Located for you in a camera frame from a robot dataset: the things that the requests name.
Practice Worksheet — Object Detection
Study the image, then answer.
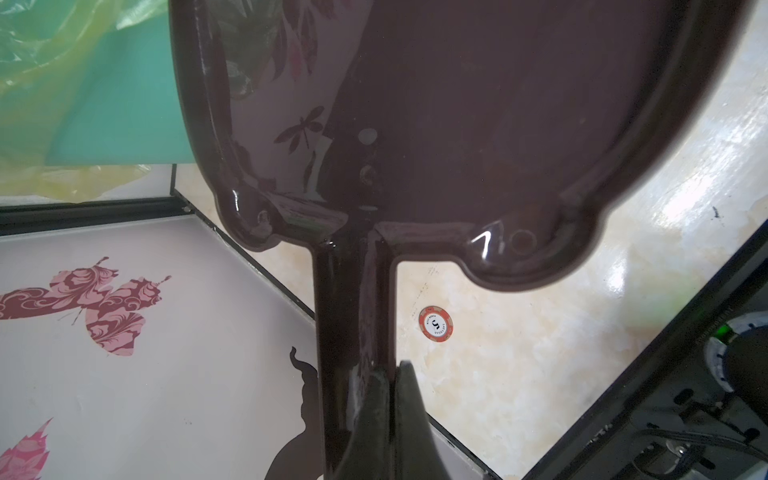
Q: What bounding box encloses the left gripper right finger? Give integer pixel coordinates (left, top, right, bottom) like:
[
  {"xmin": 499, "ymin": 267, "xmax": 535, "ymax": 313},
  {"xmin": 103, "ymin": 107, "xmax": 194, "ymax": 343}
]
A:
[{"xmin": 393, "ymin": 361, "xmax": 450, "ymax": 480}]

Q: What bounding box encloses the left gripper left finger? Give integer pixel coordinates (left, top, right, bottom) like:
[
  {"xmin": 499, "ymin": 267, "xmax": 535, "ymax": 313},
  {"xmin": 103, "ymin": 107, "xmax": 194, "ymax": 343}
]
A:
[{"xmin": 333, "ymin": 369, "xmax": 392, "ymax": 480}]

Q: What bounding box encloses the dark brown dustpan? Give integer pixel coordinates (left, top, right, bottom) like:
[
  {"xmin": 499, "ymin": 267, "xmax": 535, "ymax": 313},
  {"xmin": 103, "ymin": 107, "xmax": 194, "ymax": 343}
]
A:
[{"xmin": 168, "ymin": 1, "xmax": 752, "ymax": 479}]

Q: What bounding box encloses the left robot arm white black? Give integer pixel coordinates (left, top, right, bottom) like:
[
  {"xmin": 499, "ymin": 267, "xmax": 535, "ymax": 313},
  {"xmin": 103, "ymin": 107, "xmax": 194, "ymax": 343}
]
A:
[{"xmin": 333, "ymin": 312, "xmax": 767, "ymax": 479}]

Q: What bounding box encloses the green bin with liner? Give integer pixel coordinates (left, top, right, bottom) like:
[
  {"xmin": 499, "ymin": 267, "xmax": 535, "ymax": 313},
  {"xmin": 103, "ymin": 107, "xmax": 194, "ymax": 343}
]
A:
[{"xmin": 1, "ymin": 1, "xmax": 193, "ymax": 206}]

